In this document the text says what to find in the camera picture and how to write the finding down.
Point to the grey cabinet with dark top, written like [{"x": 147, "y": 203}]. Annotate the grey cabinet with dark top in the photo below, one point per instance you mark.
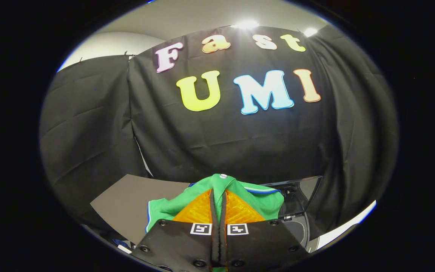
[{"x": 127, "y": 204}]

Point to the black backdrop cloth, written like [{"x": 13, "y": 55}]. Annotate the black backdrop cloth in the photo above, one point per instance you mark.
[{"x": 221, "y": 143}]

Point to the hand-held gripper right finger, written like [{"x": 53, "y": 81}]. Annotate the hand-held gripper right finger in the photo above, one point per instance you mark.
[{"x": 259, "y": 245}]

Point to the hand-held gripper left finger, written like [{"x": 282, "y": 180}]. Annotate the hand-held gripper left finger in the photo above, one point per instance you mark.
[{"x": 179, "y": 245}]

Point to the ceiling light panel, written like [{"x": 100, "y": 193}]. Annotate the ceiling light panel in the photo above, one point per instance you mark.
[
  {"x": 310, "y": 31},
  {"x": 246, "y": 24}
]

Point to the green polo shirt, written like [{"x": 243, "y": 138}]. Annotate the green polo shirt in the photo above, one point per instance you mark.
[{"x": 266, "y": 204}]

